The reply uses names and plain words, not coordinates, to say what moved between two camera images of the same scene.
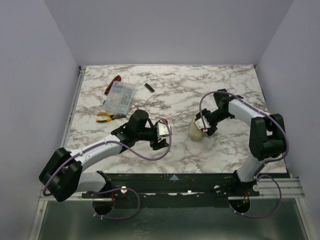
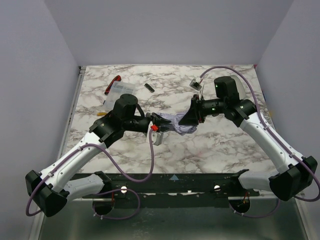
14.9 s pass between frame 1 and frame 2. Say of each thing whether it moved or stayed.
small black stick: stayed
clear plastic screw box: stayed
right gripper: moved
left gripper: moved
